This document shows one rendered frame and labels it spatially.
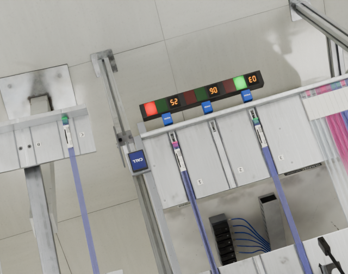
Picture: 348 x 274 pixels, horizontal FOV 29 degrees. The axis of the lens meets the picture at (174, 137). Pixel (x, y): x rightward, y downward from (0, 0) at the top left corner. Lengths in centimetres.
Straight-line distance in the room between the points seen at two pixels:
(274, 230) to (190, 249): 26
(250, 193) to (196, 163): 33
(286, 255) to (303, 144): 29
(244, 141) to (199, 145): 12
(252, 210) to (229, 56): 68
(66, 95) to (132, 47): 29
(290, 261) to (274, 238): 37
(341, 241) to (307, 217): 41
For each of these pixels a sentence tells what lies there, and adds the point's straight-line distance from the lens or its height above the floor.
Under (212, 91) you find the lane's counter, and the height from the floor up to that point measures 66.
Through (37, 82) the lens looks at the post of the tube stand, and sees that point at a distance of 246.
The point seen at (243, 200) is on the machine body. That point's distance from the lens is 206.
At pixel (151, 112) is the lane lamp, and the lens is 182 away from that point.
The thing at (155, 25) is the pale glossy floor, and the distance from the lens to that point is 244.
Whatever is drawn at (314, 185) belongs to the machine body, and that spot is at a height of 62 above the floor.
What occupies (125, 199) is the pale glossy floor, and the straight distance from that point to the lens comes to 270.
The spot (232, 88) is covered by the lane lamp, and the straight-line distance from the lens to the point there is 184.
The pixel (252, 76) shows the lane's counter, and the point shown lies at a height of 66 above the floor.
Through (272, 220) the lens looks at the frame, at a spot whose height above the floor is 66.
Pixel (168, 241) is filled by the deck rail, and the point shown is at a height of 91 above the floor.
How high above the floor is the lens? 232
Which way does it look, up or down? 63 degrees down
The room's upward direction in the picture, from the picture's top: 156 degrees clockwise
